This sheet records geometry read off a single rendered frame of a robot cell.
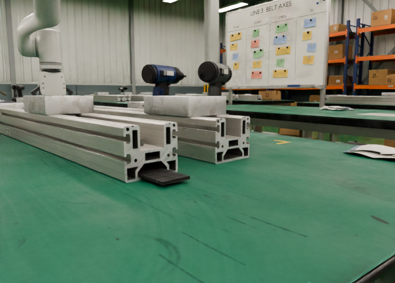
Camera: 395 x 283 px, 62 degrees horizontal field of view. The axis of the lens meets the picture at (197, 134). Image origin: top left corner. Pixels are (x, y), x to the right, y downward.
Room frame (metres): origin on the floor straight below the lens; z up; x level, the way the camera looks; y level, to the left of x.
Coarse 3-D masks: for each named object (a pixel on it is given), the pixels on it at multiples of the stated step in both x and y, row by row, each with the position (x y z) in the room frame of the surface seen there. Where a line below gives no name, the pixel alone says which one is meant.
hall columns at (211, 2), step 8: (208, 0) 9.39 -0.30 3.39; (216, 0) 9.23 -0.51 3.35; (208, 8) 9.39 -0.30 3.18; (216, 8) 9.23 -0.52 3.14; (208, 16) 9.39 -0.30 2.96; (216, 16) 9.23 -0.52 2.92; (208, 24) 9.39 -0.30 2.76; (216, 24) 9.23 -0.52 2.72; (208, 32) 9.39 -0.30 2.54; (216, 32) 9.24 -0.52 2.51; (208, 40) 9.39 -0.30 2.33; (216, 40) 9.24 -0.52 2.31; (208, 48) 9.39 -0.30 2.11; (216, 48) 9.24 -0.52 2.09; (208, 56) 9.39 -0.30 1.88; (216, 56) 9.24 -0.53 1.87
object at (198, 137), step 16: (96, 112) 0.96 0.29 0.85; (112, 112) 0.89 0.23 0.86; (128, 112) 0.83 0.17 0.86; (192, 128) 0.65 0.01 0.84; (208, 128) 0.63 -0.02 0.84; (224, 128) 0.62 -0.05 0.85; (240, 128) 0.65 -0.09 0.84; (192, 144) 0.65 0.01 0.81; (208, 144) 0.63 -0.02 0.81; (224, 144) 0.62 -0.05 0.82; (240, 144) 0.65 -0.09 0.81; (208, 160) 0.61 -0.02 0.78; (224, 160) 0.62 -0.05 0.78
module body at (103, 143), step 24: (0, 120) 1.04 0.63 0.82; (24, 120) 0.84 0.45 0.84; (48, 120) 0.71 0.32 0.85; (72, 120) 0.61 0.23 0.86; (96, 120) 0.57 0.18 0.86; (120, 120) 0.62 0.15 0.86; (144, 120) 0.57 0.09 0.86; (48, 144) 0.72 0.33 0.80; (72, 144) 0.64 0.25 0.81; (96, 144) 0.54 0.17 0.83; (120, 144) 0.48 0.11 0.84; (144, 144) 0.56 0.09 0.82; (168, 144) 0.53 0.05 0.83; (96, 168) 0.54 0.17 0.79; (120, 168) 0.48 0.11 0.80; (168, 168) 0.53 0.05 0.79
